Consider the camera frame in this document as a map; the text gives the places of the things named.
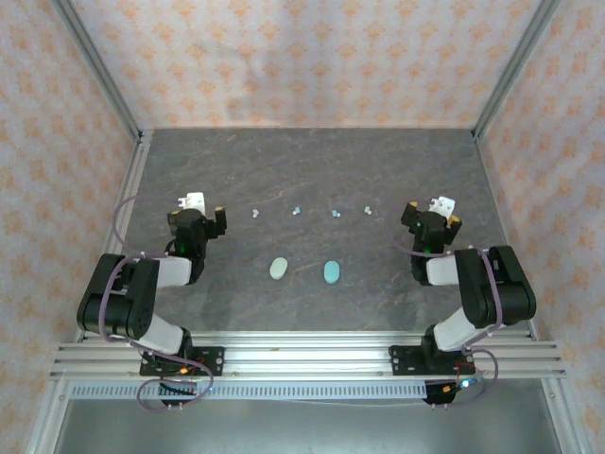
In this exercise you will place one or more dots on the pale green earbud charging case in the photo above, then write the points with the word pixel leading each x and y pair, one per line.
pixel 278 268

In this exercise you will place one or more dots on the blue earbud charging case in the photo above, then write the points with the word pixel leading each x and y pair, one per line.
pixel 332 273

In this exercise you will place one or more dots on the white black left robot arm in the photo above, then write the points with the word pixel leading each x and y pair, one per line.
pixel 127 302

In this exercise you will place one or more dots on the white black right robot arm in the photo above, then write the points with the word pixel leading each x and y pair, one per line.
pixel 496 288

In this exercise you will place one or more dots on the grey metal panel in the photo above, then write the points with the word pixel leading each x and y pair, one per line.
pixel 307 425

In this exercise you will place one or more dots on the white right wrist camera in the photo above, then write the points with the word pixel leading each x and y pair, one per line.
pixel 443 205

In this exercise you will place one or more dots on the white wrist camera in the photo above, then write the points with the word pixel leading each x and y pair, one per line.
pixel 194 201
pixel 443 205

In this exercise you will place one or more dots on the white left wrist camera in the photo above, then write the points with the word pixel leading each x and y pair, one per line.
pixel 194 201

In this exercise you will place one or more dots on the thin aluminium table edge rail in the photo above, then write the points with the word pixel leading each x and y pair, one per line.
pixel 493 189

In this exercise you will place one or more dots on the wide aluminium table edge rail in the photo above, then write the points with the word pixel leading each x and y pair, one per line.
pixel 137 165

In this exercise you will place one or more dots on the wide aluminium mounting rail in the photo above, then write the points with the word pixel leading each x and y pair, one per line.
pixel 307 354

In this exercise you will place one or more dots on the aluminium frame post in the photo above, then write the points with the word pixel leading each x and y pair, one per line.
pixel 102 71
pixel 513 71

